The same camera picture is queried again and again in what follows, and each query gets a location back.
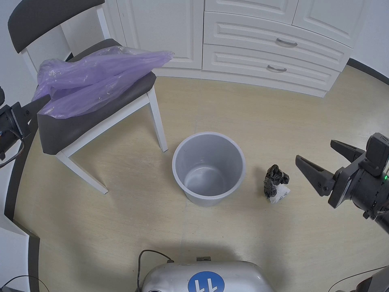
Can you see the purple plastic bag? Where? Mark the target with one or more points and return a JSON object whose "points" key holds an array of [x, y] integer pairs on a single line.
{"points": [[91, 81]]}

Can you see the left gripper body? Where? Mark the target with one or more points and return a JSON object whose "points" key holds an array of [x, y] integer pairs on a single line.
{"points": [[16, 120]]}

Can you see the crumpled white paper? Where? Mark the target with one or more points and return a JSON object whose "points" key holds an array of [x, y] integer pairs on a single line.
{"points": [[282, 194]]}

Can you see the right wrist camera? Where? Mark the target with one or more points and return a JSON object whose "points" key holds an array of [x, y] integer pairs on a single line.
{"points": [[376, 151]]}

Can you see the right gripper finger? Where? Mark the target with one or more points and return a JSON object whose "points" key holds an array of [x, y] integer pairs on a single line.
{"points": [[319, 178], [349, 154]]}

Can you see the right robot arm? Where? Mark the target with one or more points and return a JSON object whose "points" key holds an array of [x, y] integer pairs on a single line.
{"points": [[381, 216]]}

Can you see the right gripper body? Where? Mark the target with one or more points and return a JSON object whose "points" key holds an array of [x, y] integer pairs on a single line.
{"points": [[349, 184]]}

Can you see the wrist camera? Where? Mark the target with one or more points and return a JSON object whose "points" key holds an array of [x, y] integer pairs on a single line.
{"points": [[1, 96], [376, 151]]}

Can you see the grey trash bin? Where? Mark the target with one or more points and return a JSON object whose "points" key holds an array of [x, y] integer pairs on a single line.
{"points": [[209, 154]]}

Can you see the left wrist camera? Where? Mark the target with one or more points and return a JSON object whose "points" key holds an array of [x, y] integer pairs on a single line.
{"points": [[1, 96]]}

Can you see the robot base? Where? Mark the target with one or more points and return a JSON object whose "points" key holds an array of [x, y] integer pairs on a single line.
{"points": [[170, 278]]}

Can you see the white chair dark grey seat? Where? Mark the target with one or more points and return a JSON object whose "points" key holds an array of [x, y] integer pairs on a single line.
{"points": [[91, 123]]}

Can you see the crumpled black plastic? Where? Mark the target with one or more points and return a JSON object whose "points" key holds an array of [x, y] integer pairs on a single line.
{"points": [[273, 178]]}

